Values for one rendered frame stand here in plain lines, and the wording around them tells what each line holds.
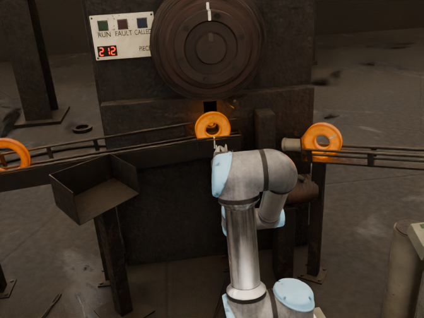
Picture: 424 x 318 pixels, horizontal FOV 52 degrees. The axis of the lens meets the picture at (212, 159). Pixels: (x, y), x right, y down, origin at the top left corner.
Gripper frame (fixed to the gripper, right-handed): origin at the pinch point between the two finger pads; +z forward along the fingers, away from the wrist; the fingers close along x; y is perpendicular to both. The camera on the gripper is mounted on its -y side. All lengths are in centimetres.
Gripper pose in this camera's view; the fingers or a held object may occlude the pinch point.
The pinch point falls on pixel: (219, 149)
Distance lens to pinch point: 171.4
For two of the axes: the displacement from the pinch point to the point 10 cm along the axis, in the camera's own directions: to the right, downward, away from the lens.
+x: -9.9, 1.0, -0.8
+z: -1.2, -6.8, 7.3
